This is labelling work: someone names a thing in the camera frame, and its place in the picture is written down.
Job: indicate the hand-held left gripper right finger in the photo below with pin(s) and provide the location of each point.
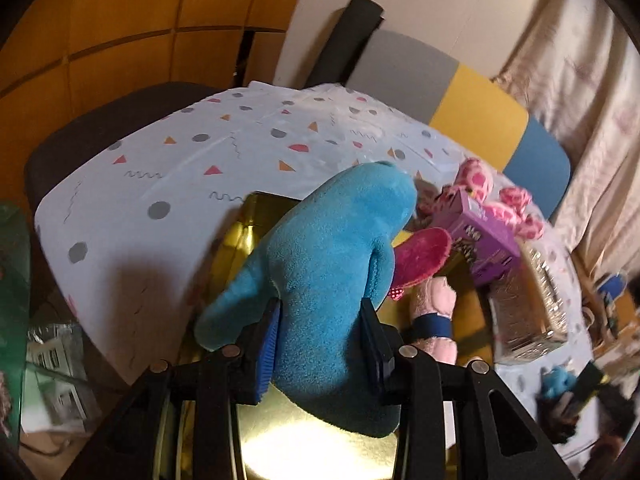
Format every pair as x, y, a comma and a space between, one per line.
372, 355

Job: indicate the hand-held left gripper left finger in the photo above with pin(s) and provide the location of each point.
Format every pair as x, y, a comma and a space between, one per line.
265, 355

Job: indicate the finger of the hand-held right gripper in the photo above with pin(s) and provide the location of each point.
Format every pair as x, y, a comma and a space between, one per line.
584, 387

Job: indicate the small blue plush toy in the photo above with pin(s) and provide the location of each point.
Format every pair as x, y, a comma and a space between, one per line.
556, 382

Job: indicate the gold metal tin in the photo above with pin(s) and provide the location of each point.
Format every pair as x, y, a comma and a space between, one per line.
300, 440

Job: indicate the large blue plush toy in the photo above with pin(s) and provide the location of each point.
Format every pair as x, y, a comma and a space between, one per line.
320, 270

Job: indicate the pink plush toy blue band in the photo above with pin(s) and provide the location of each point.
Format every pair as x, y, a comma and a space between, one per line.
436, 296

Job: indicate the blue container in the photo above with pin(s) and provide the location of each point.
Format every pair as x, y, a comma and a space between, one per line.
614, 287

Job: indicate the magenta plush toy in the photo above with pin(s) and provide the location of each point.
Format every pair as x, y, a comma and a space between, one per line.
425, 255

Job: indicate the purple cardboard box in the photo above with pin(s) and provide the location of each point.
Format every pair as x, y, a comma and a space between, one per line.
475, 240

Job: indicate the pink spotted plush toy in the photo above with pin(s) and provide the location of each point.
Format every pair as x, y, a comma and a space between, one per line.
517, 210
472, 176

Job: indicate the white patterned tablecloth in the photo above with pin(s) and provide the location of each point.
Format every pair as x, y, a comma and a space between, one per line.
200, 160

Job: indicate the clear plastic bag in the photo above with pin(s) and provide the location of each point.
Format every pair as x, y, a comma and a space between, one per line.
55, 370

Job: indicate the green plastic sheet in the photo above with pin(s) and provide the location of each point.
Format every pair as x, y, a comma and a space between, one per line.
12, 310

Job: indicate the grey yellow blue chair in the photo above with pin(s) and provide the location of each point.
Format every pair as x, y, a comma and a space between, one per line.
480, 105

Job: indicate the beige curtain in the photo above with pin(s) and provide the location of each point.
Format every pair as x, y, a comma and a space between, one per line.
575, 85

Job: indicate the orange wooden cabinet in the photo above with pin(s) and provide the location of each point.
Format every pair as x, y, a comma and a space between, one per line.
125, 10

